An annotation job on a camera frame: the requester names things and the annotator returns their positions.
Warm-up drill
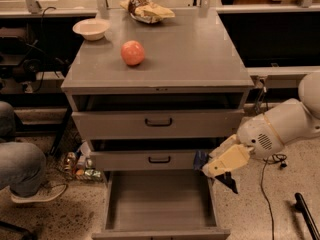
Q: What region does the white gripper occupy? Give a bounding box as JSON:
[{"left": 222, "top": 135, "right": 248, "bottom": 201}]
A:
[{"left": 202, "top": 114, "right": 284, "bottom": 178}]

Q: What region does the blue rxbar blueberry wrapper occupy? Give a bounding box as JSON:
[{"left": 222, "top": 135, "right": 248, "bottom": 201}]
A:
[{"left": 193, "top": 151, "right": 238, "bottom": 194}]

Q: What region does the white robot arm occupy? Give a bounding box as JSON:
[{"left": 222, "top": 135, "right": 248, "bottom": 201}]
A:
[{"left": 201, "top": 72, "right": 320, "bottom": 178}]

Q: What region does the bottom grey drawer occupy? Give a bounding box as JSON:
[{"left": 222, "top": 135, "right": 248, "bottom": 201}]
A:
[{"left": 92, "top": 170, "right": 230, "bottom": 240}]

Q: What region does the grey drawer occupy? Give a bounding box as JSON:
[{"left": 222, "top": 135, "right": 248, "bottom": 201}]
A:
[
  {"left": 90, "top": 137, "right": 225, "bottom": 171},
  {"left": 72, "top": 92, "right": 243, "bottom": 140},
  {"left": 92, "top": 170, "right": 230, "bottom": 240}
]

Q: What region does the grey drawer cabinet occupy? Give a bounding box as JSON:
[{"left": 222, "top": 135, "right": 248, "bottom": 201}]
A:
[{"left": 61, "top": 7, "right": 255, "bottom": 240}]

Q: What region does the middle grey drawer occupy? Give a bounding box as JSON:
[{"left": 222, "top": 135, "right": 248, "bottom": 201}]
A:
[{"left": 90, "top": 137, "right": 225, "bottom": 171}]

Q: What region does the top grey drawer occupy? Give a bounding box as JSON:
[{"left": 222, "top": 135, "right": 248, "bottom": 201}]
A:
[{"left": 72, "top": 92, "right": 243, "bottom": 140}]

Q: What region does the black bar on floor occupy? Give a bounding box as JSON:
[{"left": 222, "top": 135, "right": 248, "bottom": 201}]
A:
[{"left": 294, "top": 193, "right": 320, "bottom": 240}]

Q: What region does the red apple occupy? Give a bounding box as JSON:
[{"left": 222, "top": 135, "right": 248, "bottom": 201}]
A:
[{"left": 121, "top": 40, "right": 145, "bottom": 66}]

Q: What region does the basket of cans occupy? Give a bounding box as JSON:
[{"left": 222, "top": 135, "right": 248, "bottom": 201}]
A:
[{"left": 62, "top": 141, "right": 102, "bottom": 182}]

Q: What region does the crumpled chip bag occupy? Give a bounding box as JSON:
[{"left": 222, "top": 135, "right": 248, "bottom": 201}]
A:
[{"left": 120, "top": 0, "right": 175, "bottom": 24}]

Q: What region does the white bowl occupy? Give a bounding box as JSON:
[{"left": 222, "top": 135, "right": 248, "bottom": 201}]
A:
[{"left": 72, "top": 18, "right": 110, "bottom": 41}]

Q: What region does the white sneaker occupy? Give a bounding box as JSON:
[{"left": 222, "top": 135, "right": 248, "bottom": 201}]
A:
[{"left": 11, "top": 184, "right": 67, "bottom": 204}]

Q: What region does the person leg in jeans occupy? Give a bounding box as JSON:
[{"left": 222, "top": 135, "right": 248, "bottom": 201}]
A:
[{"left": 0, "top": 101, "right": 46, "bottom": 198}]

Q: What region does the black machine on left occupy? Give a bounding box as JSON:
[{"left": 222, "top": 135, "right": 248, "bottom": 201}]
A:
[{"left": 0, "top": 26, "right": 69, "bottom": 93}]

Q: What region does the black power cable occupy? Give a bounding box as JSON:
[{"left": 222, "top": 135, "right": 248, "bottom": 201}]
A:
[{"left": 259, "top": 153, "right": 288, "bottom": 240}]

